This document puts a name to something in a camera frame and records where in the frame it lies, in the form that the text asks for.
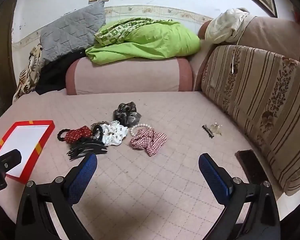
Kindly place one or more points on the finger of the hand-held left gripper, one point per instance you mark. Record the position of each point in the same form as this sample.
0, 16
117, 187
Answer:
11, 158

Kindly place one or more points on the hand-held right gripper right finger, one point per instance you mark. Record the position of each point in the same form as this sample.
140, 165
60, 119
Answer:
213, 177

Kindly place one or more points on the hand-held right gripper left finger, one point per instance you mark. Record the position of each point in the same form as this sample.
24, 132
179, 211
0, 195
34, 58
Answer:
82, 177

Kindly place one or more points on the red box with white inside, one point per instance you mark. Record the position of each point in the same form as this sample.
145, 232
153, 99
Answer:
25, 140

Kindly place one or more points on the black hair claw clip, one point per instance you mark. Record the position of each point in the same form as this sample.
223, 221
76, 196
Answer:
90, 150

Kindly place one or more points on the red polka dot scrunchie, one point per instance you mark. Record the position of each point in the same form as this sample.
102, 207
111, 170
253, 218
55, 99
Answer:
76, 134

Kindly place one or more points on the small black scrunchie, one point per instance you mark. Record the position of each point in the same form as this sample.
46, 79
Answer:
97, 133

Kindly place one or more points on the white dotted scrunchie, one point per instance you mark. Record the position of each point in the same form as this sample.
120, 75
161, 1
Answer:
115, 133

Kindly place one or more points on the red plaid scrunchie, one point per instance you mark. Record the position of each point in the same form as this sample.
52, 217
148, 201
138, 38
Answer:
150, 140

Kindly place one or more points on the dark brown flat case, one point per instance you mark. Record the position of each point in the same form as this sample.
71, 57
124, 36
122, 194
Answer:
251, 165

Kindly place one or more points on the black flat hair clip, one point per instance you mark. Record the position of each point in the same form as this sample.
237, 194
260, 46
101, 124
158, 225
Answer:
207, 130

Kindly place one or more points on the clear hair claw clip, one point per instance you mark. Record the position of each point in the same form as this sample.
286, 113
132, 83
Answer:
217, 129

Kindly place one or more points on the grey patterned scrunchie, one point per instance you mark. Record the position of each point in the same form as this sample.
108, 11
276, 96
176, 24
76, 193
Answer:
126, 115

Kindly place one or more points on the leaf print blanket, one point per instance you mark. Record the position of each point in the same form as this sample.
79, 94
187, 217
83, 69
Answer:
28, 77

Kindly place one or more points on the striped floral sofa cushion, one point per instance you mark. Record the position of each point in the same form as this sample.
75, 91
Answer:
260, 100

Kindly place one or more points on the black cloth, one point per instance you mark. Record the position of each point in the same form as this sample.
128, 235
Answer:
55, 72

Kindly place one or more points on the pink bolster cushion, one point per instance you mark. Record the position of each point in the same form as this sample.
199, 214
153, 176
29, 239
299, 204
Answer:
125, 76

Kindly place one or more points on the grey quilted pillow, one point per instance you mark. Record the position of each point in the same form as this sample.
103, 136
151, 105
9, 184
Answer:
72, 32

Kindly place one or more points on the green blanket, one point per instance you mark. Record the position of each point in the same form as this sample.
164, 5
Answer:
150, 42

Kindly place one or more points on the white crumpled cloth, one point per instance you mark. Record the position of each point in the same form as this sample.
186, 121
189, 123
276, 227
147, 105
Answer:
223, 27

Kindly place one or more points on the beige sofa backrest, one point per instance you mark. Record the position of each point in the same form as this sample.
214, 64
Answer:
272, 33

